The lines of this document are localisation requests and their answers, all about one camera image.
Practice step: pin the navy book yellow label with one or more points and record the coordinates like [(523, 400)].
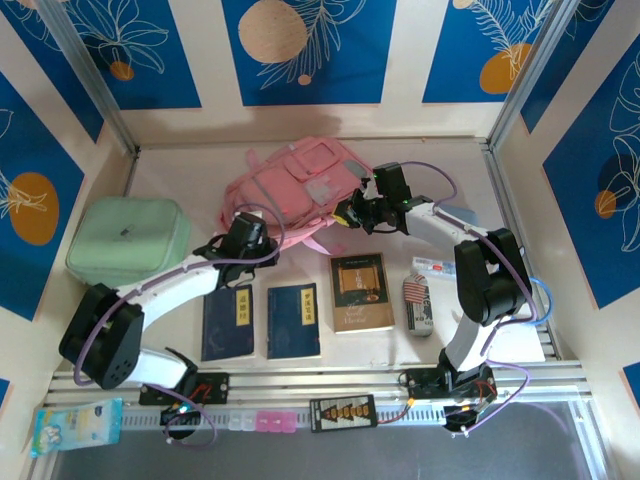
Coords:
[(227, 330), (292, 325)]

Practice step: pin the pink and white pill case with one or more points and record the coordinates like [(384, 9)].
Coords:
[(265, 422)]

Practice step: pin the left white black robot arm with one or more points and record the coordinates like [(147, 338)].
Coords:
[(165, 286)]

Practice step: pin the pink plastic clip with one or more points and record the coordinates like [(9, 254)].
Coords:
[(285, 422)]

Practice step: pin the pink backpack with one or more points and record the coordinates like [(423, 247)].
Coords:
[(280, 185)]

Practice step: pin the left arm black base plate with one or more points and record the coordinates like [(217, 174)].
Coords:
[(215, 387)]

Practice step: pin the white paper sheet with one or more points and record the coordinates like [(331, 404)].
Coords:
[(525, 347)]

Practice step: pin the black power distribution board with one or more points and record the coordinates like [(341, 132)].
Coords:
[(342, 412)]

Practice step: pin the aluminium side rail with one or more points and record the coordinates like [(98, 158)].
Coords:
[(500, 175)]

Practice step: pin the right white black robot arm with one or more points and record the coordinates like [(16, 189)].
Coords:
[(490, 285)]

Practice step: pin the blue wet wipes pack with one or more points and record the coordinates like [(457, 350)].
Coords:
[(75, 425)]

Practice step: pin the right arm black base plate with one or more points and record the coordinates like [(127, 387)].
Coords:
[(420, 385)]

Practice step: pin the brown book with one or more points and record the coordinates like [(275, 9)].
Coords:
[(361, 295)]

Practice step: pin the white plastic clip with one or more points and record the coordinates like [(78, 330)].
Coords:
[(249, 421), (236, 421)]

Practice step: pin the aluminium mounting rail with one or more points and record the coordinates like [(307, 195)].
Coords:
[(310, 382)]

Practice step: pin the blue-grey fabric case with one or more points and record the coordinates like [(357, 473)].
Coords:
[(462, 216)]

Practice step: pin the aluminium frame post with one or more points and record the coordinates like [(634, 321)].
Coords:
[(95, 80), (530, 75)]

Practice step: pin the mint green storage bag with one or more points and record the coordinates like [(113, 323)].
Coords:
[(125, 240)]

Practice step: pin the striped black white pencil case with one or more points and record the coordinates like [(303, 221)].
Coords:
[(417, 310)]

